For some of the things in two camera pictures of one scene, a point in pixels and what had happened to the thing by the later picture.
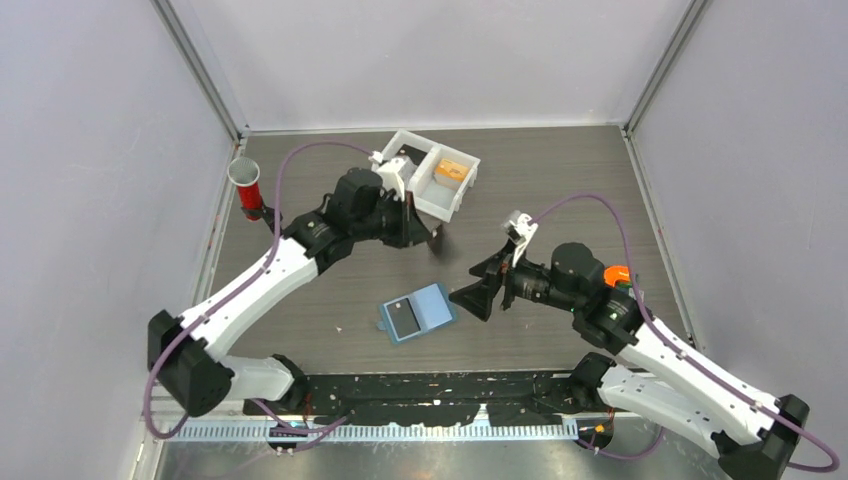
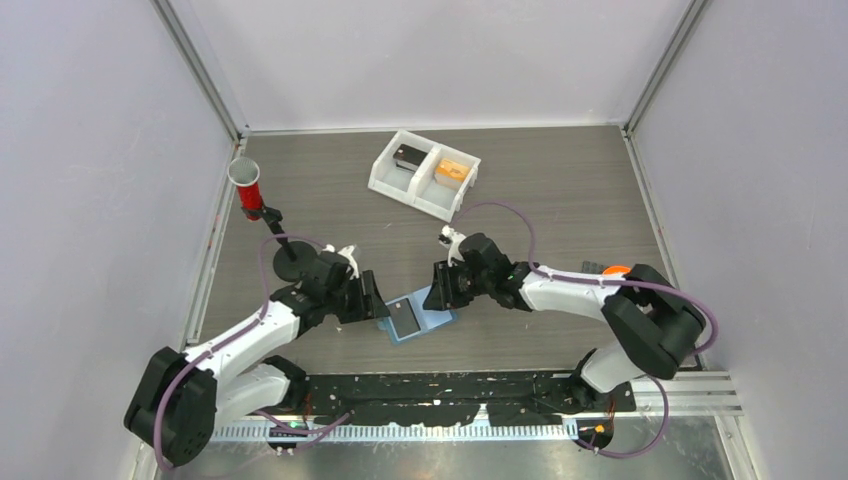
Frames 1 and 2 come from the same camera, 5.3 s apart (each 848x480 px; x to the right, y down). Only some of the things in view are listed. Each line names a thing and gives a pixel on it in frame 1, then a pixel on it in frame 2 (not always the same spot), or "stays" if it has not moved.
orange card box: (450, 174) stays
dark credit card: (403, 318) stays
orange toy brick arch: (614, 272) stays
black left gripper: (410, 229) -> (371, 306)
